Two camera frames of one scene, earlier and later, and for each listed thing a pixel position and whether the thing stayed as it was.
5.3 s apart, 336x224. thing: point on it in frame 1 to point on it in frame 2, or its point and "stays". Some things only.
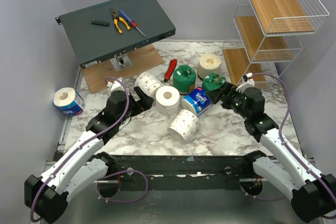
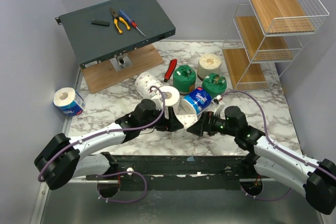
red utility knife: [170, 69] stays
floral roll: [167, 100] stays
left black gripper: [142, 104] to [172, 124]
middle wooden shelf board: [262, 48] stays
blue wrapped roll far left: [69, 101] stays
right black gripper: [223, 97] to [205, 124]
